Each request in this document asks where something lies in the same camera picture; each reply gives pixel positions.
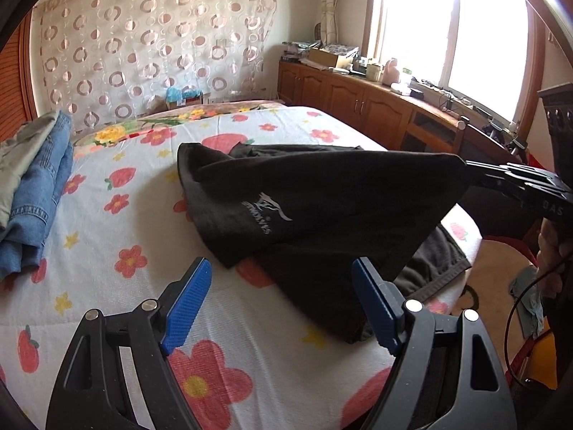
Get circle-patterned sheer curtain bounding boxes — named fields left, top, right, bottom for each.
left=30, top=0, right=287, bottom=132

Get open cardboard box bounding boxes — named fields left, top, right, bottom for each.
left=308, top=47, right=355, bottom=70

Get dark wooden chair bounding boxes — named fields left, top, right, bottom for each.
left=450, top=116, right=530, bottom=167

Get wooden cabinet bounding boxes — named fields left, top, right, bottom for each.
left=276, top=59, right=467, bottom=154

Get wooden headboard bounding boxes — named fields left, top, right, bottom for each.
left=0, top=21, right=40, bottom=145

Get pink figurine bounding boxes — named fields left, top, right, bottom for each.
left=382, top=57, right=402, bottom=86

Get tan cartoon floor mat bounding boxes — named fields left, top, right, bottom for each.
left=457, top=236, right=540, bottom=350

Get small cardboard box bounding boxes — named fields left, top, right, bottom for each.
left=162, top=92, right=212, bottom=110

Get black cable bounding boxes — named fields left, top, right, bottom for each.
left=504, top=262, right=565, bottom=383

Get black pants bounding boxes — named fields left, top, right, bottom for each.
left=177, top=142, right=472, bottom=345

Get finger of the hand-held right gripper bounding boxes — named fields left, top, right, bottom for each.
left=470, top=174, right=573, bottom=203
left=466, top=161, right=558, bottom=185

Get beige patterned window curtain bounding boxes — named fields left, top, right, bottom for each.
left=312, top=0, right=391, bottom=48

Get pink floral blanket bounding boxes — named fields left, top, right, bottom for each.
left=73, top=101, right=287, bottom=148

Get folded khaki pants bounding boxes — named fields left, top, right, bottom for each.
left=0, top=110, right=60, bottom=229

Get person's right hand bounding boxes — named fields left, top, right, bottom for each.
left=536, top=219, right=565, bottom=288

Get teal cloth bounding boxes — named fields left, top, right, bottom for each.
left=509, top=268, right=546, bottom=338

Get pile of papers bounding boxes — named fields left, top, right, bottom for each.
left=280, top=40, right=324, bottom=64

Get window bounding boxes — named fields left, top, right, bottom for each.
left=365, top=0, right=548, bottom=127

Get folded blue jeans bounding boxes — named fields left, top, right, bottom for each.
left=0, top=111, right=75, bottom=281

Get blue plastic packet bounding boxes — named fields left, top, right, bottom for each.
left=165, top=86, right=202, bottom=105

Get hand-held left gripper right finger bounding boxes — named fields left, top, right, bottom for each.
left=351, top=257, right=520, bottom=430

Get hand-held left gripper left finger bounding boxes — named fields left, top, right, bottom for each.
left=45, top=257, right=213, bottom=430

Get white floral bed sheet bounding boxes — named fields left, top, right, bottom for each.
left=0, top=104, right=484, bottom=430

